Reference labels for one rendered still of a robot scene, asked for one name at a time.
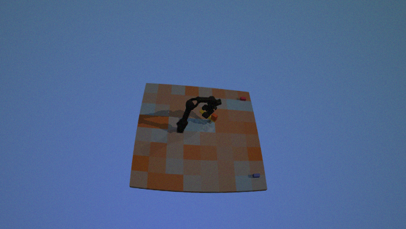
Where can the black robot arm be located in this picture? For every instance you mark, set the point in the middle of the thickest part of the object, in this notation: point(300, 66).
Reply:
point(211, 101)

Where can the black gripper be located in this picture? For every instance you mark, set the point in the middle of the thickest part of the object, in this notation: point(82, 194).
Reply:
point(209, 112)

